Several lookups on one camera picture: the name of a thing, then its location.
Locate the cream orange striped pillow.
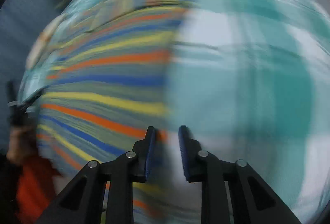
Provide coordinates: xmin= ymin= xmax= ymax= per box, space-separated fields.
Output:
xmin=25 ymin=14 xmax=67 ymax=70

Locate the orange fleece clothing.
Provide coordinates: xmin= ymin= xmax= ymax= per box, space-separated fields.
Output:
xmin=16 ymin=155 xmax=60 ymax=223

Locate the person's left hand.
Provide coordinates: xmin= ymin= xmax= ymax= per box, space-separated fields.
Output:
xmin=6 ymin=125 xmax=39 ymax=165

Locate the blue curtain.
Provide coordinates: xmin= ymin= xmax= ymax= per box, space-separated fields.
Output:
xmin=1 ymin=0 xmax=59 ymax=149

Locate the teal plaid bed cover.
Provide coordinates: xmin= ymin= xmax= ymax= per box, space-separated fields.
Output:
xmin=20 ymin=0 xmax=329 ymax=223

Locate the striped knit sweater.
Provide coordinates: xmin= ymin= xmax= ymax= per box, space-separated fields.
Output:
xmin=36 ymin=0 xmax=199 ymax=219

